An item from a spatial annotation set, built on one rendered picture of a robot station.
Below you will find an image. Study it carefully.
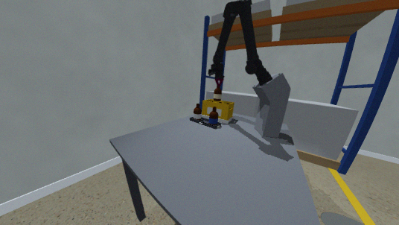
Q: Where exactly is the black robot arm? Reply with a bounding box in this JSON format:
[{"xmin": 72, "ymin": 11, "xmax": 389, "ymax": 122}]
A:
[{"xmin": 208, "ymin": 0, "xmax": 272, "ymax": 86}]

